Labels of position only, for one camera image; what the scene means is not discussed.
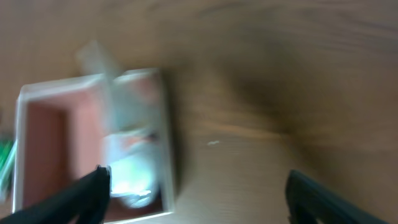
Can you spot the green Dettol soap bar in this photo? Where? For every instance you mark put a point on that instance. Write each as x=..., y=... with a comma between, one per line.
x=8, y=153

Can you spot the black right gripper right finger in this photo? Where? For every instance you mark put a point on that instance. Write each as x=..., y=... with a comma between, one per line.
x=310, y=203

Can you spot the white cream tube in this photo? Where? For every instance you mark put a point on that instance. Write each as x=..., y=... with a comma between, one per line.
x=131, y=95

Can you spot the clear spray bottle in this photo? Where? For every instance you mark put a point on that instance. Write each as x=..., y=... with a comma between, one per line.
x=134, y=161

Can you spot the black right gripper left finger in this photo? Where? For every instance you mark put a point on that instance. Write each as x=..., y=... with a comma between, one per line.
x=86, y=199

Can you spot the white cardboard box pink inside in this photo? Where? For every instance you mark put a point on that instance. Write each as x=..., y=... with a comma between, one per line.
x=60, y=127

